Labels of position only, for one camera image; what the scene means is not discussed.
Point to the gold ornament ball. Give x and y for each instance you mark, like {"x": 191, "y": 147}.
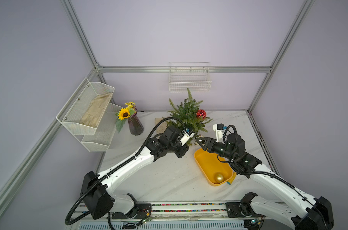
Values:
{"x": 219, "y": 178}

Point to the sunflower bouquet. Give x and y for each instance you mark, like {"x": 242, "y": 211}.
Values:
{"x": 124, "y": 114}

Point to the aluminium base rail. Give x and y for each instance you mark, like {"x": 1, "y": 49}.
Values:
{"x": 212, "y": 215}

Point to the blue yellow toy rake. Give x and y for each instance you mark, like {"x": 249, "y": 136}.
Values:
{"x": 231, "y": 179}

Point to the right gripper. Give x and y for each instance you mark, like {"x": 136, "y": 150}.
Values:
{"x": 209, "y": 141}

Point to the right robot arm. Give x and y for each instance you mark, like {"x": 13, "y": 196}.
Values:
{"x": 301, "y": 211}

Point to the beige cloth in shelf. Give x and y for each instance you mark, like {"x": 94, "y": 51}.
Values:
{"x": 95, "y": 111}

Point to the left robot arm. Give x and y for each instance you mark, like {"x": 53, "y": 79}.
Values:
{"x": 100, "y": 188}

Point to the white mesh two-tier shelf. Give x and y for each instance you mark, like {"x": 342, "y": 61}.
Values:
{"x": 93, "y": 139}

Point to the dark glass vase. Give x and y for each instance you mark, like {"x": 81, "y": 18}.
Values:
{"x": 135, "y": 126}

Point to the yellow plastic tray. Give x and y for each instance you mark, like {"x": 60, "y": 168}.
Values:
{"x": 210, "y": 164}

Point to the white wire wall basket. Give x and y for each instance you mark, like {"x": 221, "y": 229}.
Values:
{"x": 189, "y": 75}

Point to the red faceted ornament ball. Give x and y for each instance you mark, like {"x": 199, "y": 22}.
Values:
{"x": 201, "y": 114}

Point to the small green christmas tree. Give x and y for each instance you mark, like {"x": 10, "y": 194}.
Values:
{"x": 186, "y": 112}

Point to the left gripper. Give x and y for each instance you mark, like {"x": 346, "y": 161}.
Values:
{"x": 183, "y": 149}

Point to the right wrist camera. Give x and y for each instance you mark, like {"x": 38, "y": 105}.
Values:
{"x": 219, "y": 131}

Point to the beige cloth on table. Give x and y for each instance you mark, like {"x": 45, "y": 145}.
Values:
{"x": 162, "y": 127}

